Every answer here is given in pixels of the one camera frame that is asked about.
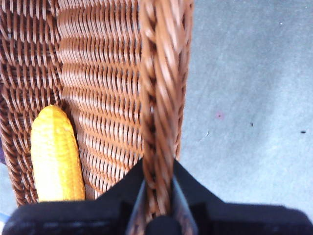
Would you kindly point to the brown wicker basket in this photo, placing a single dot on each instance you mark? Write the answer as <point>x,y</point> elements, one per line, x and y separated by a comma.
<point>102,85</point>

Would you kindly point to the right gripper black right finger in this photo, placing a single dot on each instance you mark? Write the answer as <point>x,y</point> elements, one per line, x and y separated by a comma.
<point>232,220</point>

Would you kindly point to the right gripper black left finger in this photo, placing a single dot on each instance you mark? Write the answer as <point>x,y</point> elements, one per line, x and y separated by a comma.
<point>85,218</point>

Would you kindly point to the yellow corn cob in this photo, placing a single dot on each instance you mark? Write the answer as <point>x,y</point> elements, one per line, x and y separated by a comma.
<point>57,159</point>

